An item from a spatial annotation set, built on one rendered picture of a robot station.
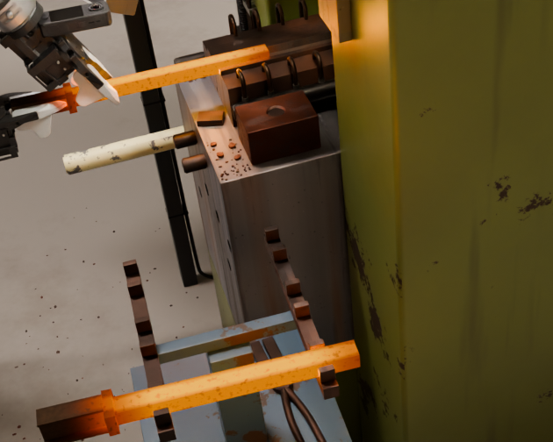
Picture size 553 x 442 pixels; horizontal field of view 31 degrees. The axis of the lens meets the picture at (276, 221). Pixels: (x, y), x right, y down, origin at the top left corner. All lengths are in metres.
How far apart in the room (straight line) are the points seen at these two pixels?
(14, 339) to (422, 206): 1.61
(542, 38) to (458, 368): 0.60
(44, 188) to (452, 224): 2.02
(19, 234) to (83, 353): 0.58
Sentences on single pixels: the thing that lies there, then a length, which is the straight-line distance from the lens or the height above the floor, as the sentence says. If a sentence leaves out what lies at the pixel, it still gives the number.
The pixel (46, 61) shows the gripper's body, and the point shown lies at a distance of 1.67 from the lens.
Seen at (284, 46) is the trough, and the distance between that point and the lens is 1.81.
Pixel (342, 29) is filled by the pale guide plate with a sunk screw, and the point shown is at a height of 1.21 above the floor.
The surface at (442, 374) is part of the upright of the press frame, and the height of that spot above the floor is 0.62.
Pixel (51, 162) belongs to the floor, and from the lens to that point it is 3.40.
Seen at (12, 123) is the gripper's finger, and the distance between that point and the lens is 1.71.
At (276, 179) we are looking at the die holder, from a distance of 1.65.
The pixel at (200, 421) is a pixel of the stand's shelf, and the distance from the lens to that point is 1.59.
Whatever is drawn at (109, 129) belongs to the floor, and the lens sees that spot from 3.49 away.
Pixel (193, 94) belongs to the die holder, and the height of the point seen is 0.92.
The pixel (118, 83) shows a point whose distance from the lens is 1.74.
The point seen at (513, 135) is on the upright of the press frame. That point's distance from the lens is 1.42.
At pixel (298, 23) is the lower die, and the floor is 0.98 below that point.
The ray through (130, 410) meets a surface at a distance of 1.27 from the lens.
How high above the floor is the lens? 1.90
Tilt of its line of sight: 40 degrees down
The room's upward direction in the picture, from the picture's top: 8 degrees counter-clockwise
